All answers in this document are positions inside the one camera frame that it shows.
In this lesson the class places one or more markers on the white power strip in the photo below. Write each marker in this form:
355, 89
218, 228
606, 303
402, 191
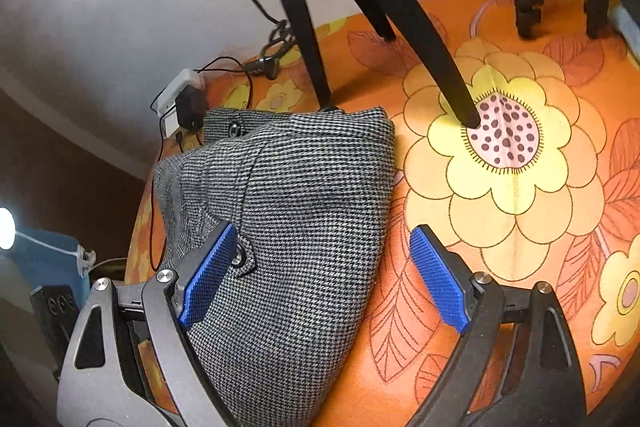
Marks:
164, 104

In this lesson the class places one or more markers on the black power adapter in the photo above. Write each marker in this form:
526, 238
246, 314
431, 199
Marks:
191, 108

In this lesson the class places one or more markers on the orange floral bedsheet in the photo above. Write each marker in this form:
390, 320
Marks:
548, 192

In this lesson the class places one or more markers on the grey houndstooth pants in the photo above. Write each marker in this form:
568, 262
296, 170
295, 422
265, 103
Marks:
309, 195

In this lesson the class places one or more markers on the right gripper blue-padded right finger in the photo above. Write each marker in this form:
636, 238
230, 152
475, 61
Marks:
514, 363

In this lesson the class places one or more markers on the black speaker box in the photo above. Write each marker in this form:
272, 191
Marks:
56, 313

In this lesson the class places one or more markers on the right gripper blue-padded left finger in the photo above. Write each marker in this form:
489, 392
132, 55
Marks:
130, 362

